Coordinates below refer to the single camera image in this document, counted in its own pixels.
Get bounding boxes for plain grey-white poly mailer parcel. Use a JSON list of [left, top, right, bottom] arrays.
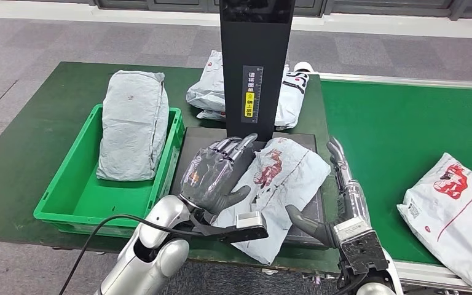
[[96, 69, 170, 183]]

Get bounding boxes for white cylindrical roll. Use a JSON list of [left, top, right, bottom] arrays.
[[293, 61, 315, 74]]

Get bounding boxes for black scanner machine platform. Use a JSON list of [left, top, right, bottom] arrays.
[[170, 126, 329, 250]]

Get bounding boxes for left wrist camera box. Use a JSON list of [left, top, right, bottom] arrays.
[[191, 211, 270, 245]]

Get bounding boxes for green plastic crate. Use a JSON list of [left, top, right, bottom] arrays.
[[33, 103, 186, 240]]

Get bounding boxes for white parcel bold black letters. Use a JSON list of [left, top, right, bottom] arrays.
[[274, 64, 311, 131]]

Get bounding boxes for white parcel red print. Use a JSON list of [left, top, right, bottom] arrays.
[[211, 137, 332, 266]]

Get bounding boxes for smooth white parcel red logo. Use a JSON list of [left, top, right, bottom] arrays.
[[396, 152, 472, 295]]

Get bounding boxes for grey-white parcel small red dot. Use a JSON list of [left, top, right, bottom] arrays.
[[186, 50, 225, 113]]

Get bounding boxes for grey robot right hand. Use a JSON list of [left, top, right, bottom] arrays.
[[285, 136, 372, 249]]

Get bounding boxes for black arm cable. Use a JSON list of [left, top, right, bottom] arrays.
[[332, 272, 368, 295], [58, 214, 204, 295]]

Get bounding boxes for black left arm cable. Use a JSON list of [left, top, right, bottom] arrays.
[[58, 214, 204, 295]]

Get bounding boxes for aluminium conveyor frame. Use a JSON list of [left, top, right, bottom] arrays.
[[318, 72, 472, 295]]

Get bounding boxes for flat pale grey parcel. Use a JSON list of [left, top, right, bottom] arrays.
[[196, 109, 226, 122]]

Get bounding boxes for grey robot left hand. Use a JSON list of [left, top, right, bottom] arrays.
[[179, 133, 259, 216]]

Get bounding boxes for black scanner machine column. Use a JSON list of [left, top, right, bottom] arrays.
[[219, 0, 296, 143]]

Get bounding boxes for green conveyor belt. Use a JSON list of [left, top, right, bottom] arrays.
[[320, 79, 472, 266]]

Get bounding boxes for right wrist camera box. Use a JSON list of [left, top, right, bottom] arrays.
[[332, 216, 390, 276]]

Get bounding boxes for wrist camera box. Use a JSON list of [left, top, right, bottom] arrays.
[[332, 216, 390, 276], [191, 211, 270, 245]]

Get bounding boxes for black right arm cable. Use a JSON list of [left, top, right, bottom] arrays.
[[332, 272, 368, 295]]

